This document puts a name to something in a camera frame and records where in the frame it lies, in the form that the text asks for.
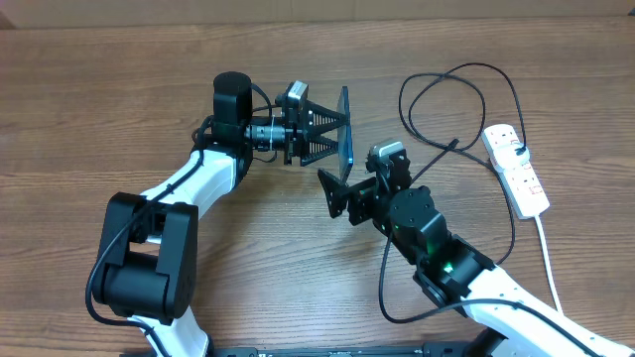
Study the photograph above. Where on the Samsung Galaxy smartphone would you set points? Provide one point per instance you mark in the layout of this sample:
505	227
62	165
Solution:
344	136

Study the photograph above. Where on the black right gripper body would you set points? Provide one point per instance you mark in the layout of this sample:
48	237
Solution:
363	208

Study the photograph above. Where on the white power strip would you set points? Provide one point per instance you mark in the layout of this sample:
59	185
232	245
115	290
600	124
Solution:
522	185

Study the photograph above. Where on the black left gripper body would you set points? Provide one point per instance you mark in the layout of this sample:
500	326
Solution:
293	132

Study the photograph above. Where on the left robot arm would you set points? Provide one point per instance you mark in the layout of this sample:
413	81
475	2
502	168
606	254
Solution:
145	270

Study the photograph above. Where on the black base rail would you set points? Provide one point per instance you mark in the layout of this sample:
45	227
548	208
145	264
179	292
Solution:
430	349

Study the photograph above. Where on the white charger plug adapter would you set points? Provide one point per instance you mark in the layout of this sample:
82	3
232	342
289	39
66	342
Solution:
509	157

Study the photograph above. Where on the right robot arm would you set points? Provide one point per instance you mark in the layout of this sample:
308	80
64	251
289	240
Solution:
453	274

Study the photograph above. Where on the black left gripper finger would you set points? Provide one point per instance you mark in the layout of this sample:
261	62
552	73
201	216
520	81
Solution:
317	148
322	120

